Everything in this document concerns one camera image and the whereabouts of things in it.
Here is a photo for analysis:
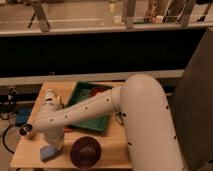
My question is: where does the green plastic tray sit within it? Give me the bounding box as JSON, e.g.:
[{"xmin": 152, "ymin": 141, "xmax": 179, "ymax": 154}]
[{"xmin": 66, "ymin": 82, "xmax": 111, "ymax": 133}]

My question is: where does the metal cup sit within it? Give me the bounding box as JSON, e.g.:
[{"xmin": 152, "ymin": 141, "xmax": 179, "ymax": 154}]
[{"xmin": 19, "ymin": 124, "xmax": 35, "ymax": 139}]

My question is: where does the blue sponge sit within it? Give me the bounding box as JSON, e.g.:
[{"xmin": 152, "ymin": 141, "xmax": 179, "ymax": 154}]
[{"xmin": 40, "ymin": 145, "xmax": 59, "ymax": 162}]

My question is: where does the black cable on floor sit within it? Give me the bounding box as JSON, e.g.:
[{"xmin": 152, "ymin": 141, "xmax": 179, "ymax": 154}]
[{"xmin": 0, "ymin": 111, "xmax": 18, "ymax": 154}]

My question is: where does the purple bowl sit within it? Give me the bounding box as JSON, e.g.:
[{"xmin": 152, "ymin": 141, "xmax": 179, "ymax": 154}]
[{"xmin": 70, "ymin": 136, "xmax": 102, "ymax": 170}]

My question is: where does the red item in tray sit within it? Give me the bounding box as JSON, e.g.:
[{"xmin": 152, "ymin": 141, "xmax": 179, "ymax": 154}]
[{"xmin": 90, "ymin": 87, "xmax": 105, "ymax": 97}]

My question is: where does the grey cabinet panel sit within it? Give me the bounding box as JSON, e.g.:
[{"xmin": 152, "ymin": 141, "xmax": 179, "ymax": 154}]
[{"xmin": 171, "ymin": 27, "xmax": 213, "ymax": 171}]

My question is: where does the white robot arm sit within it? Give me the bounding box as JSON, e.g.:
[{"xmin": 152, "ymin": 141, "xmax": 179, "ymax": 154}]
[{"xmin": 33, "ymin": 74, "xmax": 184, "ymax": 171}]

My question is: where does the blue box on floor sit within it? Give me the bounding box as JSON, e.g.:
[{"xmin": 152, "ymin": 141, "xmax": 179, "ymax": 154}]
[{"xmin": 15, "ymin": 108, "xmax": 31, "ymax": 126}]

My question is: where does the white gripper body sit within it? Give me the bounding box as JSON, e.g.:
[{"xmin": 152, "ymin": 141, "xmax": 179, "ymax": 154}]
[{"xmin": 44, "ymin": 133, "xmax": 64, "ymax": 151}]

